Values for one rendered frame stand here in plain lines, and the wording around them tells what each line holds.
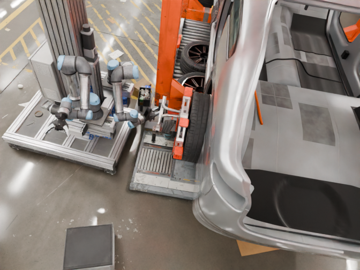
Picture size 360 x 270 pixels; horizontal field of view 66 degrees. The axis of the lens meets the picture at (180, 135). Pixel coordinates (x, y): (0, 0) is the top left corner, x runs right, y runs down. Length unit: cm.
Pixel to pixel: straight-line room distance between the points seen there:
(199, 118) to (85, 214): 158
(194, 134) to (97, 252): 129
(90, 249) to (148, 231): 65
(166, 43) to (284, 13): 229
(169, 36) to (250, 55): 92
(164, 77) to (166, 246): 170
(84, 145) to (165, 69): 125
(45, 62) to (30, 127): 111
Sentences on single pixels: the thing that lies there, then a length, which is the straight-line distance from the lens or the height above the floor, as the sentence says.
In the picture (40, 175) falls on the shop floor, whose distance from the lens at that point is 343.
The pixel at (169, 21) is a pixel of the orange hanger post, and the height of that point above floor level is 159.
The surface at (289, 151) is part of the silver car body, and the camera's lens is 262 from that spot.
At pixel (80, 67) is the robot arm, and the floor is 142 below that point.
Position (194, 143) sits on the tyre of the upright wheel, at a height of 100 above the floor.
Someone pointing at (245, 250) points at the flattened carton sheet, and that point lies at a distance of 313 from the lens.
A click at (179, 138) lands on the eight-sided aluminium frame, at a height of 98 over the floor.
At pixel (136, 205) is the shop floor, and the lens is 310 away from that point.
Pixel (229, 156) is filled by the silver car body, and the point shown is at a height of 164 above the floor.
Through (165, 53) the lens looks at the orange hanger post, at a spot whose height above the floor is 126.
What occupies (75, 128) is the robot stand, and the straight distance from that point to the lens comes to 275.
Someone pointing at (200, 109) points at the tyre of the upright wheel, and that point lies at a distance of 234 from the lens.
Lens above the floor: 287
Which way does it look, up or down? 53 degrees down
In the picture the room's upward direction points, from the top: 12 degrees clockwise
